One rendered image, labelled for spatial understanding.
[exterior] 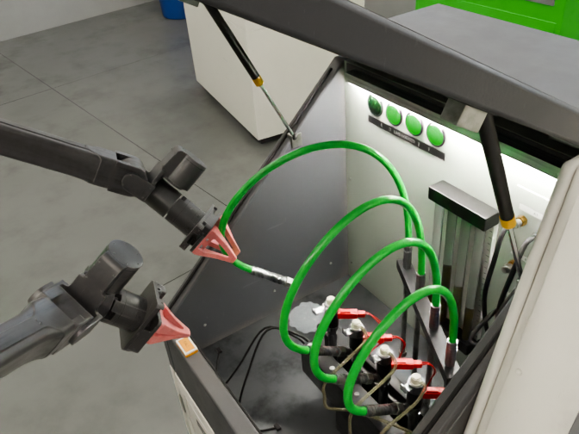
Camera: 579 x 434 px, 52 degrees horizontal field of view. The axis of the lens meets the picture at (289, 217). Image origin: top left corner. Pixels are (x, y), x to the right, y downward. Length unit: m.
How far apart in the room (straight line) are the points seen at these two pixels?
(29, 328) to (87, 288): 0.14
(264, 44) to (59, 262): 1.78
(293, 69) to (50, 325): 3.34
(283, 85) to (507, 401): 3.29
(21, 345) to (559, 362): 0.66
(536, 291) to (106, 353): 2.21
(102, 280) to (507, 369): 0.58
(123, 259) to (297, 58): 3.22
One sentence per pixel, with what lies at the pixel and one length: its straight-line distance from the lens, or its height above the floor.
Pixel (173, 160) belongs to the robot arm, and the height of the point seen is 1.41.
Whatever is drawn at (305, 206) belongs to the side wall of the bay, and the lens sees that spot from 1.45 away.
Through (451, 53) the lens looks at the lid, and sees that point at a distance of 0.53.
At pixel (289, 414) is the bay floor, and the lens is 1.37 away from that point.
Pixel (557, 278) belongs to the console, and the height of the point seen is 1.41.
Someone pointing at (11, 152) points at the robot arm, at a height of 1.49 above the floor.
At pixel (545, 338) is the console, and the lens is 0.85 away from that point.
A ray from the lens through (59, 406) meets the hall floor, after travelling 2.68.
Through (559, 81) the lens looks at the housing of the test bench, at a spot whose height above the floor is 1.50.
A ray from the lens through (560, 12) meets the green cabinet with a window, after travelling 3.48.
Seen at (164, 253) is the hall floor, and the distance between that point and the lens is 3.25.
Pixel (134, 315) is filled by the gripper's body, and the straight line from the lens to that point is 0.94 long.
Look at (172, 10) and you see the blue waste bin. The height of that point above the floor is 0.10.
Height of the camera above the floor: 1.92
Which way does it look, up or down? 35 degrees down
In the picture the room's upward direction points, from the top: 5 degrees counter-clockwise
